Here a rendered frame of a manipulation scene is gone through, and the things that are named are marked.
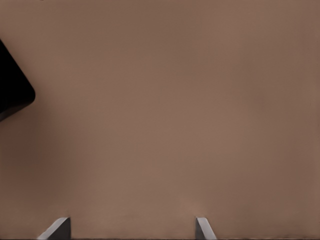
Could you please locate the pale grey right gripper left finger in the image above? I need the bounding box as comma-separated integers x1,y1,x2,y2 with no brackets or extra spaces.
36,216,72,240

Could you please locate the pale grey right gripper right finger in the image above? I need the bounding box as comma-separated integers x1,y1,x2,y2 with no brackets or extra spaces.
194,216,218,240

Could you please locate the black storage box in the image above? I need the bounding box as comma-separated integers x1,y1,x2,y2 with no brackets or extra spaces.
0,38,36,123

